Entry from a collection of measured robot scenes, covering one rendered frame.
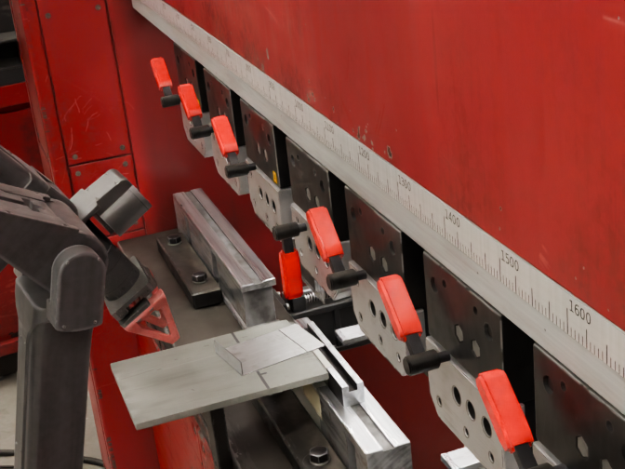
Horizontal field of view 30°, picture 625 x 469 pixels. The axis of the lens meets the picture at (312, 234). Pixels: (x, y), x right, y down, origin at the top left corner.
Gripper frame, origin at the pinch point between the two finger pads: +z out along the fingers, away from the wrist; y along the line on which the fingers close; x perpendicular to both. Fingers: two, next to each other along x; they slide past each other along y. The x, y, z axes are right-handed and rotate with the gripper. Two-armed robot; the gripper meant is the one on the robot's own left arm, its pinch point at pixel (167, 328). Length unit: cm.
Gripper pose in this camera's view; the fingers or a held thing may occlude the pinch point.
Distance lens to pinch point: 158.2
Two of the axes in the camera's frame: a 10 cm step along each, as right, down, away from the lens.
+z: 5.8, 6.7, 4.6
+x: -7.4, 6.7, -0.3
